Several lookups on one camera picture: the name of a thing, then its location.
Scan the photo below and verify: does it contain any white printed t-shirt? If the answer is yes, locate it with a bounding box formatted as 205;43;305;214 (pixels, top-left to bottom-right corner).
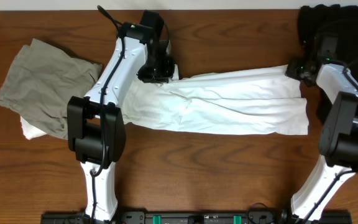
122;65;309;135

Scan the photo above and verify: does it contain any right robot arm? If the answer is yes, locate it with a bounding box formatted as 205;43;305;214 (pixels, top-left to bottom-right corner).
280;32;358;223

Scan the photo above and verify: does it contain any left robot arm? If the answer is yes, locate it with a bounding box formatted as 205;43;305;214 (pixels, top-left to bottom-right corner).
67;10;175;223

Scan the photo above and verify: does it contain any black garment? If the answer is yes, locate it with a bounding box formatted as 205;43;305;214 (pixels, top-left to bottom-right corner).
296;4;358;125

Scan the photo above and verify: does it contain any folded olive green garment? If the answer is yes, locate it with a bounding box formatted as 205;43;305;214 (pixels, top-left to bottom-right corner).
0;39;103;139

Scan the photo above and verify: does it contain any folded white garment underneath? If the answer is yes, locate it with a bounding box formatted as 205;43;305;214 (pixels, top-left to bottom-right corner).
20;117;47;140

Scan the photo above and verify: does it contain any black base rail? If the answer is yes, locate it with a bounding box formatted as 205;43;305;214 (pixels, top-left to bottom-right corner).
40;206;353;224

